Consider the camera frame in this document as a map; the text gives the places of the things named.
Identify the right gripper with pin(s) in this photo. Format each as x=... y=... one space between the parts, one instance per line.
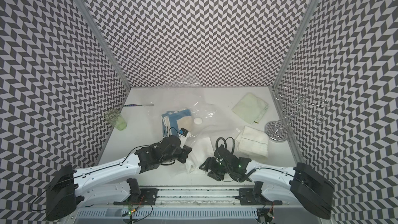
x=210 y=163

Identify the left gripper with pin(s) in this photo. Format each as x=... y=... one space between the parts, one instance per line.
x=185 y=151

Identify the blue and cream towel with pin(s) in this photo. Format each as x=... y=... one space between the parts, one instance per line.
x=177 y=120

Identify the clear plastic vacuum bag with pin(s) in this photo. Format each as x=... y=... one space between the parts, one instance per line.
x=216 y=125

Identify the white towel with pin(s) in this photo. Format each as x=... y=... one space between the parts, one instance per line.
x=201 y=150
x=253 y=142

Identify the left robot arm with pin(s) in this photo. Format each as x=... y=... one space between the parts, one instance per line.
x=113 y=182

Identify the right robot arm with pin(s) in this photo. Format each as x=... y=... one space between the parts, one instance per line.
x=274 y=185

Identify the white vacuum bag valve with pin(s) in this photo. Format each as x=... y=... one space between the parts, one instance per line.
x=198 y=121

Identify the pale green folded cloth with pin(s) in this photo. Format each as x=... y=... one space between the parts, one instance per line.
x=250 y=108

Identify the purple toothbrush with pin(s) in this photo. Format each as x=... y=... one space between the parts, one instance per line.
x=138 y=105

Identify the green plastic cup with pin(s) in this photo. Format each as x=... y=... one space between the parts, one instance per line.
x=114 y=117

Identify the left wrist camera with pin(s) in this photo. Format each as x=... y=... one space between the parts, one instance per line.
x=183 y=135

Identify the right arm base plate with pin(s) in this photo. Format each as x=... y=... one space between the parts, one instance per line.
x=247 y=196

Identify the aluminium frame rail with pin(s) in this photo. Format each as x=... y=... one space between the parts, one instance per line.
x=199 y=194

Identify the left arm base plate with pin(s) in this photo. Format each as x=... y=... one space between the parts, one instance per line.
x=147 y=196

